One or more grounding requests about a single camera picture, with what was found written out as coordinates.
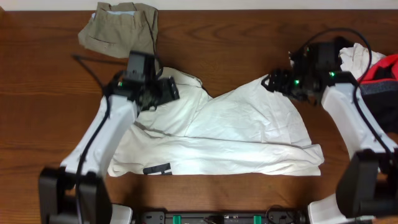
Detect white t-shirt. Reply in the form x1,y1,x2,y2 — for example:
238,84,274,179
108,68,324,177

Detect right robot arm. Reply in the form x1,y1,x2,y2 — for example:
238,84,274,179
261,70,397,223

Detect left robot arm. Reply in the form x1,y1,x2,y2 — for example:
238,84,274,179
39,77,179,224

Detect white patterned garment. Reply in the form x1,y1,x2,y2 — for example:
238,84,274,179
339,43,369,80

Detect folded khaki shorts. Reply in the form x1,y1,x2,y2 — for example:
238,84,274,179
78,2,159,58

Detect black red garment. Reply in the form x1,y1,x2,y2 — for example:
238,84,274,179
361,54,397,134

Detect right black cable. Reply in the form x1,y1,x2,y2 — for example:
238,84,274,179
298,27,396,156

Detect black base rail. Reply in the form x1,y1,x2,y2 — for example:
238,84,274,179
131,208,308,224

